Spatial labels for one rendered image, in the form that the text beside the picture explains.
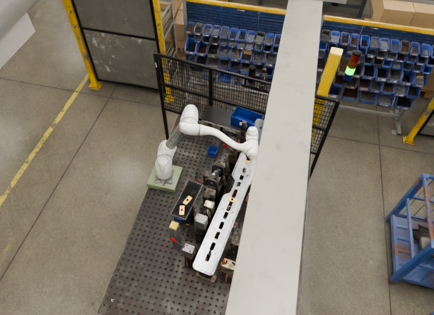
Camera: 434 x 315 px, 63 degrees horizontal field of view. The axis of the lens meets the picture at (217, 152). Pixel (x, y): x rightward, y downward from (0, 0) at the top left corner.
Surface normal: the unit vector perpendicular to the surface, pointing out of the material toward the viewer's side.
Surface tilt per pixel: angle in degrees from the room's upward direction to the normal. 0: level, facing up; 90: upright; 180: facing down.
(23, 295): 0
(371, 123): 0
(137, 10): 91
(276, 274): 0
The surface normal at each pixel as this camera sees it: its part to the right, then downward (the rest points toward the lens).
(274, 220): 0.01, -0.62
